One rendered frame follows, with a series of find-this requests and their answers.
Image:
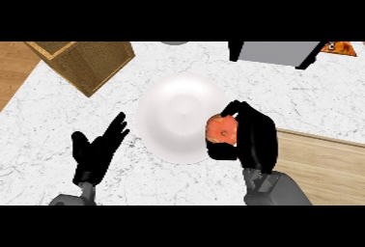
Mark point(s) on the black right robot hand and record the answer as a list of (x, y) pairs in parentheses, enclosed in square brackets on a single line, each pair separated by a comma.
[(256, 138)]

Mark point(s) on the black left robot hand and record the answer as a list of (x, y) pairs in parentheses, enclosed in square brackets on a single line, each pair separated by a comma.
[(96, 151)]

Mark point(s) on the orange squash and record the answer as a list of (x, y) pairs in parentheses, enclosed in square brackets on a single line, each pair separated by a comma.
[(222, 130)]

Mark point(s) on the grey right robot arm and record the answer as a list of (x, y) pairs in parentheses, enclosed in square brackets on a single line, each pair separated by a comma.
[(274, 189)]

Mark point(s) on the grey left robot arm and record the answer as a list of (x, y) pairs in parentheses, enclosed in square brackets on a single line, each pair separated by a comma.
[(76, 196)]

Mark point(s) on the pale wooden tray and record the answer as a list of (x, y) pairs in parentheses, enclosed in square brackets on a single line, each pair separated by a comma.
[(325, 167)]

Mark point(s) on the white round plate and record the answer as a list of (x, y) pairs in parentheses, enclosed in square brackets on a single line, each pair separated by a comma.
[(177, 115)]

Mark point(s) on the brown wicker basket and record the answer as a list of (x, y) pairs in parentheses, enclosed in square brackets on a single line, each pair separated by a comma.
[(86, 62)]

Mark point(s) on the orange patterned packet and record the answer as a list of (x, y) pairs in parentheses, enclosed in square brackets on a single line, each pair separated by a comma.
[(340, 48)]

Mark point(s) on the grey round object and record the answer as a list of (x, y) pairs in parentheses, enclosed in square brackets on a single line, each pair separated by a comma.
[(175, 42)]

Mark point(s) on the grey box with black frame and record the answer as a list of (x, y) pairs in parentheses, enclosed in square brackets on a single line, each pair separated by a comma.
[(278, 53)]

